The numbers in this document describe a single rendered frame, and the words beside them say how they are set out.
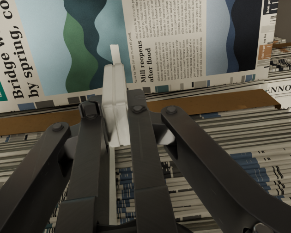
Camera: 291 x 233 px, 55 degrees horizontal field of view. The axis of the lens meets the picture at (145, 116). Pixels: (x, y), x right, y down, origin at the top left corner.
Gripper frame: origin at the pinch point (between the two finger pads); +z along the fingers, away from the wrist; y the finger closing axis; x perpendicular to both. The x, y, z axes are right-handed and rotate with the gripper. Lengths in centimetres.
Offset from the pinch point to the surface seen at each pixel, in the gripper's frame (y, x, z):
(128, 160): -0.1, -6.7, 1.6
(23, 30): -9.2, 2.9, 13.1
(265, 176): 10.6, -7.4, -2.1
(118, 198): -1.0, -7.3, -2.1
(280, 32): 67, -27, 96
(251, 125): 12.3, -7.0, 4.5
